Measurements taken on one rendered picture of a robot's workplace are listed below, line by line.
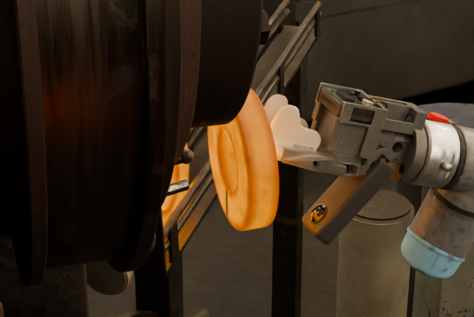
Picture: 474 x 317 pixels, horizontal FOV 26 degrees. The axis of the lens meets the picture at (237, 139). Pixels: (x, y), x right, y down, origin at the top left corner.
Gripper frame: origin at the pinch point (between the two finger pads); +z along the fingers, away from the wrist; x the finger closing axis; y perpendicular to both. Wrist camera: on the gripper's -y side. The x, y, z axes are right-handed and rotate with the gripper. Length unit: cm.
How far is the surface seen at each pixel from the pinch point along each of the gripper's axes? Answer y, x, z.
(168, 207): -16.8, -20.6, -1.2
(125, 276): -20.0, -5.9, 6.9
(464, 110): -14, -95, -89
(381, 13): -9, -178, -107
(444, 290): -34, -41, -61
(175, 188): -0.4, 15.2, 11.3
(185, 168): -12.8, -25.1, -3.7
